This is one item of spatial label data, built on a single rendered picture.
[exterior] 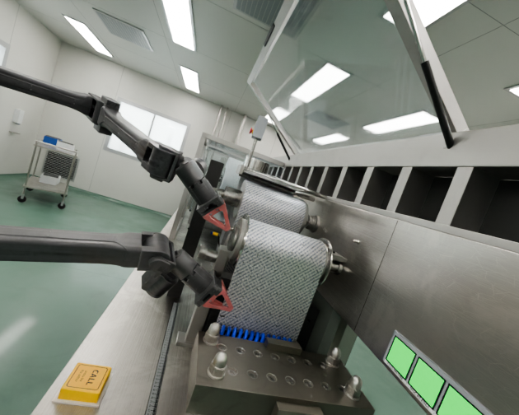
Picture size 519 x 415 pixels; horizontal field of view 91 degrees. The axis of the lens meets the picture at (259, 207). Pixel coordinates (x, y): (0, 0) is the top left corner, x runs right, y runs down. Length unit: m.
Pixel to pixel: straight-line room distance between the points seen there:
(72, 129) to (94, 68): 1.32
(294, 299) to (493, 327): 0.41
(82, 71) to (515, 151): 6.80
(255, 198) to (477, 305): 0.63
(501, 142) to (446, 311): 0.32
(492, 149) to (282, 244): 0.47
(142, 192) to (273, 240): 5.80
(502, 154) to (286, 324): 0.60
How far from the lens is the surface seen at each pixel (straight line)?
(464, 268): 0.58
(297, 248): 0.71
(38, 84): 1.03
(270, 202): 0.90
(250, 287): 0.70
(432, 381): 0.60
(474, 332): 0.56
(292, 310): 0.77
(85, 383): 0.71
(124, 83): 6.63
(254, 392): 0.61
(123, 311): 0.96
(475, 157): 0.65
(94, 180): 6.65
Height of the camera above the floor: 1.41
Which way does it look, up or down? 5 degrees down
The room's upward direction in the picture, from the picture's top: 19 degrees clockwise
